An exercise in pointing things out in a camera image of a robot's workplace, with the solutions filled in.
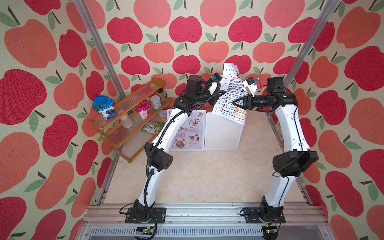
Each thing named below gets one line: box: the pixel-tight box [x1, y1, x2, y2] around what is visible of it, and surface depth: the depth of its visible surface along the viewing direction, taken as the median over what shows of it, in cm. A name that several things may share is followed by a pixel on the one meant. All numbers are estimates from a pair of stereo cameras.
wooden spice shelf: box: [89, 78, 171, 163], surface depth 93 cm
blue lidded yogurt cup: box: [92, 95, 117, 120], surface depth 75 cm
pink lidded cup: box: [135, 100, 151, 120], surface depth 92 cm
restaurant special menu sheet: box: [170, 109, 207, 152], surface depth 93 cm
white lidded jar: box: [150, 95, 162, 109], surface depth 103 cm
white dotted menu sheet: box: [212, 63, 247, 125], surface depth 75 cm
